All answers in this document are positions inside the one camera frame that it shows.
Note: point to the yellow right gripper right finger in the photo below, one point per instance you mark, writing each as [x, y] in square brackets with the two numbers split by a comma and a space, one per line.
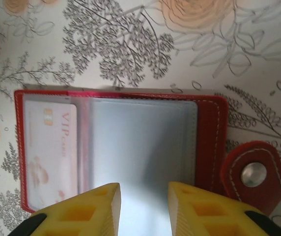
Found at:
[204, 216]

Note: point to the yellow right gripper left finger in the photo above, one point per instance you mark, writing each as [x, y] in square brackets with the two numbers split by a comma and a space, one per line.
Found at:
[81, 216]

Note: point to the white VIP card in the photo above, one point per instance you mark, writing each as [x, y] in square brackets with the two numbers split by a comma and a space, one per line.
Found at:
[57, 152]

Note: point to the red leather card holder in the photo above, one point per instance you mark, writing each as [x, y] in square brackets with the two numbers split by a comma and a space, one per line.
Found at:
[143, 147]

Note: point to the floral tablecloth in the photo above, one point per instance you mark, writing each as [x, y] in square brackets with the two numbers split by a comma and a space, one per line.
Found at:
[130, 44]

